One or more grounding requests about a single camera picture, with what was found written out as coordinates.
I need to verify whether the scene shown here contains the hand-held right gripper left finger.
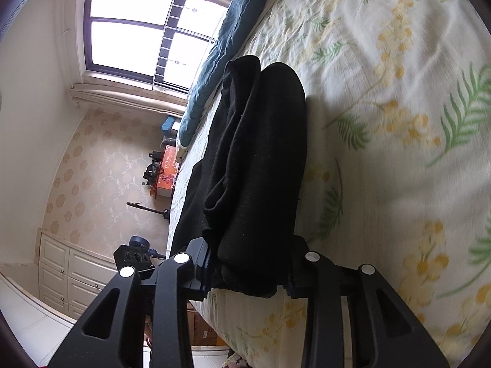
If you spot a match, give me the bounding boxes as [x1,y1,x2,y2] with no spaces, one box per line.
[48,237,214,368]

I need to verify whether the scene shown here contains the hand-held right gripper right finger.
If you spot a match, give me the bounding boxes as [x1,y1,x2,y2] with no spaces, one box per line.
[283,237,450,368]

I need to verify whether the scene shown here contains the black pants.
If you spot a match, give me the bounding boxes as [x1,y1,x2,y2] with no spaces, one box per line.
[169,56,307,298]

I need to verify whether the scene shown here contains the cardboard box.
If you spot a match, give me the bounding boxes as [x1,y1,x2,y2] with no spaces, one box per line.
[186,301,231,347]

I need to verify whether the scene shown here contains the white drawer cabinet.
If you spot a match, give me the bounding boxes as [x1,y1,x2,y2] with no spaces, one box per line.
[38,230,120,320]

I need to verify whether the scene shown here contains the black bag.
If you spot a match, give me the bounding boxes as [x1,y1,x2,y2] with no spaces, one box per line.
[143,151,162,189]

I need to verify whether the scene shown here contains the orange box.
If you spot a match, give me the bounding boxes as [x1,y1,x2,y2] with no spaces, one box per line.
[151,144,182,201]

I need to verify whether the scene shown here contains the floral bed sheet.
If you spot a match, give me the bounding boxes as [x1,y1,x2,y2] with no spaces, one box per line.
[167,0,491,368]

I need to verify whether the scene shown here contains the blue quilt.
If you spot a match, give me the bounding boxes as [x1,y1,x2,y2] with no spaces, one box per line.
[178,0,288,151]

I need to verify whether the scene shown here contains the dark-framed window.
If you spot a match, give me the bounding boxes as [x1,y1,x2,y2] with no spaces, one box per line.
[79,0,235,93]

